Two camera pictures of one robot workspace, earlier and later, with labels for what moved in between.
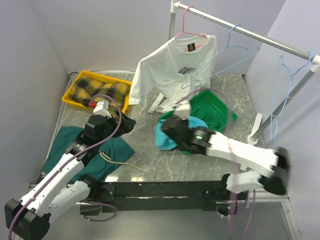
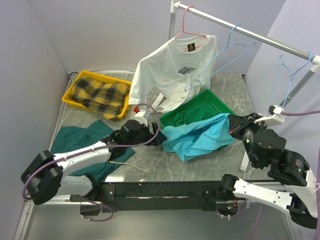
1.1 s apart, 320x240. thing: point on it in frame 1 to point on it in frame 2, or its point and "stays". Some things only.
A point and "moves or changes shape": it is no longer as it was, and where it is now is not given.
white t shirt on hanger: [175, 71] stays
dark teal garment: [111, 150] stays
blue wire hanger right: [282, 56] stays
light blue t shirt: [164, 141] moves or changes shape
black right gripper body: [181, 147] to [242, 129]
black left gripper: [127, 126] to [150, 136]
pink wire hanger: [204, 35] stays
